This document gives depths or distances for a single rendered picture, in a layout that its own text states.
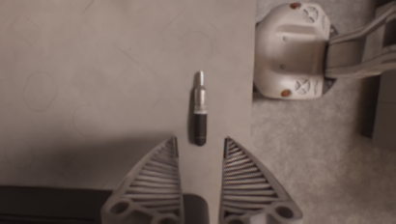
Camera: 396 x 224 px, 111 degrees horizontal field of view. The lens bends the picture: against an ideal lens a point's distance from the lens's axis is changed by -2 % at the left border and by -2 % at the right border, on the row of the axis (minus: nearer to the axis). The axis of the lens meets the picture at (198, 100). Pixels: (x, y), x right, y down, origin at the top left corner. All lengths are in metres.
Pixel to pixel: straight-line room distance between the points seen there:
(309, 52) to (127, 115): 1.03
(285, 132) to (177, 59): 1.26
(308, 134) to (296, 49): 0.78
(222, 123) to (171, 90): 0.12
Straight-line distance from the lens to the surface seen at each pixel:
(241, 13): 0.32
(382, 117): 1.68
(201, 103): 0.26
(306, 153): 1.60
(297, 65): 1.06
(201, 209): 0.33
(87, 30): 0.37
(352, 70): 1.10
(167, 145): 0.16
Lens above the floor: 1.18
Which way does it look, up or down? 84 degrees down
